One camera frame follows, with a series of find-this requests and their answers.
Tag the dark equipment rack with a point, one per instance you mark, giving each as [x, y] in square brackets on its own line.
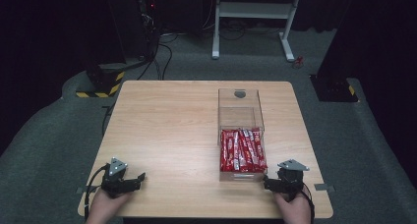
[147, 17]

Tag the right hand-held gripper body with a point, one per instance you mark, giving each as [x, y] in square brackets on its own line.
[291, 178]

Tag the stack of red packets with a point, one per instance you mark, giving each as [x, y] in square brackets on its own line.
[242, 150]

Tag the white metal stand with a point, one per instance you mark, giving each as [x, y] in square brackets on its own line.
[252, 10]

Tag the black base with yellow tape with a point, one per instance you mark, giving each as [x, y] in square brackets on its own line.
[334, 88]

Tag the black base with yellow stripes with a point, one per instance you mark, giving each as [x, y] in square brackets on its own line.
[105, 83]

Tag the person's right hand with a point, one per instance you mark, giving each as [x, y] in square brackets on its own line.
[295, 210]

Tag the clear acrylic box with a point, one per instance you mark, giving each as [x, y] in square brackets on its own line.
[241, 119]

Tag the grey tape piece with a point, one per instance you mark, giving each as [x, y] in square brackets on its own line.
[324, 187]
[82, 190]

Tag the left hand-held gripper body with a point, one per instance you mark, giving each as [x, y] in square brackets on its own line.
[113, 179]

